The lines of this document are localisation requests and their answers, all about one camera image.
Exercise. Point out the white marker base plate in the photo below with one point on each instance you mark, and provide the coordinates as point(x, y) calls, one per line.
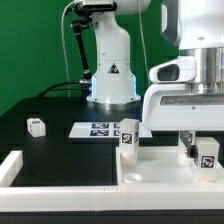
point(81, 130)

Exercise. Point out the white U-shaped obstacle fence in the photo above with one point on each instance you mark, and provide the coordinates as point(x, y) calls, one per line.
point(153, 196)

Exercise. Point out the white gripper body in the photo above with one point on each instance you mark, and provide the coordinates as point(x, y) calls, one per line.
point(170, 105)

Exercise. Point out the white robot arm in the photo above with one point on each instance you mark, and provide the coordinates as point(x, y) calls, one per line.
point(195, 27)

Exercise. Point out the white square tabletop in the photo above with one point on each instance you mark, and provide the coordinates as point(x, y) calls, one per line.
point(159, 165)

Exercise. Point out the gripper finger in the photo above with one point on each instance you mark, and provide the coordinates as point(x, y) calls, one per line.
point(188, 139)

